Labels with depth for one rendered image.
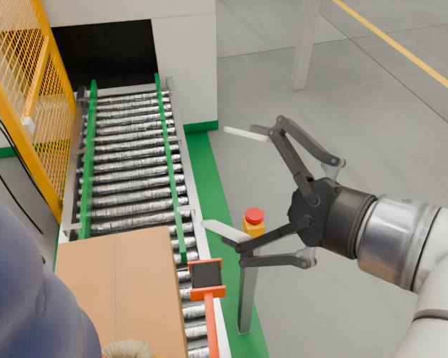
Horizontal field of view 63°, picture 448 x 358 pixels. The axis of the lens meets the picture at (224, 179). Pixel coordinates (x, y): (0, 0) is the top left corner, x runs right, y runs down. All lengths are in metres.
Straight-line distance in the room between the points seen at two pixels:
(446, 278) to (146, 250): 1.12
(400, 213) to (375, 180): 2.69
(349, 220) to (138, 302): 0.96
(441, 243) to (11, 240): 0.36
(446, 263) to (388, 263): 0.05
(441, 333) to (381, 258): 0.09
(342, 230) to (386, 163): 2.87
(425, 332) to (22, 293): 0.31
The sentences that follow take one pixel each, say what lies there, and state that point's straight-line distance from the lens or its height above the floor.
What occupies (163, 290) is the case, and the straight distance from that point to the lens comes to 1.27.
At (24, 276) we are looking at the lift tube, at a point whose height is 1.82.
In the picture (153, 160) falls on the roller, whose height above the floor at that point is 0.55.
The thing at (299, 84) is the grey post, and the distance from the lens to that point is 3.87.
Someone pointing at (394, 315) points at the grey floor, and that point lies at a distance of 2.45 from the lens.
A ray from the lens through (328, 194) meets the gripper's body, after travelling 0.43.
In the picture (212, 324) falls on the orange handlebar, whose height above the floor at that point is 1.25.
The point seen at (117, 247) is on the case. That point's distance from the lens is 1.39.
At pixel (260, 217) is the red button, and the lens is 1.30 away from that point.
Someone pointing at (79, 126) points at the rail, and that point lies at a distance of 2.56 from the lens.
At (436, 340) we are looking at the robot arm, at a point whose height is 1.79.
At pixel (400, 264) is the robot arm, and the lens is 0.38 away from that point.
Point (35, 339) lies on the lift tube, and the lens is 0.36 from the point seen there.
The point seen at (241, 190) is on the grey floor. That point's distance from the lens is 2.77.
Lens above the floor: 2.07
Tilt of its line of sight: 46 degrees down
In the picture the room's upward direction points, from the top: straight up
